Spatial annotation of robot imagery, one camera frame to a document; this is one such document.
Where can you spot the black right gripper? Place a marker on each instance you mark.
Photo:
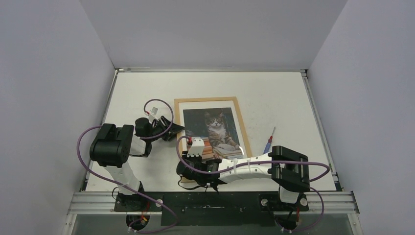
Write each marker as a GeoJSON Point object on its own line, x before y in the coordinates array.
{"type": "Point", "coordinates": [188, 169]}

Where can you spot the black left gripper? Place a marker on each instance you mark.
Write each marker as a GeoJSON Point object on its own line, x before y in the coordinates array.
{"type": "Point", "coordinates": [172, 132]}

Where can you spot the wooden picture frame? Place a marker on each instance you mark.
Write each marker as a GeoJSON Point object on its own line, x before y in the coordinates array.
{"type": "Point", "coordinates": [215, 102]}

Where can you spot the blue red screwdriver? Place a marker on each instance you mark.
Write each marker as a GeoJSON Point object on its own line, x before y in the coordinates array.
{"type": "Point", "coordinates": [269, 142]}

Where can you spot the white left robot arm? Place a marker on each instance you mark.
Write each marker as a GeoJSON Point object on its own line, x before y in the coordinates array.
{"type": "Point", "coordinates": [113, 146]}

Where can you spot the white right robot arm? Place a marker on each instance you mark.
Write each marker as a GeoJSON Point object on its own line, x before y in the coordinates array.
{"type": "Point", "coordinates": [286, 167]}

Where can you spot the cat photo print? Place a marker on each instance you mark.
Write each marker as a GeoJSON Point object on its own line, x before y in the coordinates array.
{"type": "Point", "coordinates": [218, 130]}

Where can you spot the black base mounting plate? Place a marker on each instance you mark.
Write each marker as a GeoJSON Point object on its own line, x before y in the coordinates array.
{"type": "Point", "coordinates": [216, 209]}

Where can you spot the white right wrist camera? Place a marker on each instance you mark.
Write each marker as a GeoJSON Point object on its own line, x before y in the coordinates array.
{"type": "Point", "coordinates": [197, 148]}

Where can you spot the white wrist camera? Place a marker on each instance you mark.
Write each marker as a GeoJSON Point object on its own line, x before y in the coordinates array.
{"type": "Point", "coordinates": [197, 148]}
{"type": "Point", "coordinates": [153, 111]}

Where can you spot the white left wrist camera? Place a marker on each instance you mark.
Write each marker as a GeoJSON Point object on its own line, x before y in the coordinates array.
{"type": "Point", "coordinates": [153, 111]}

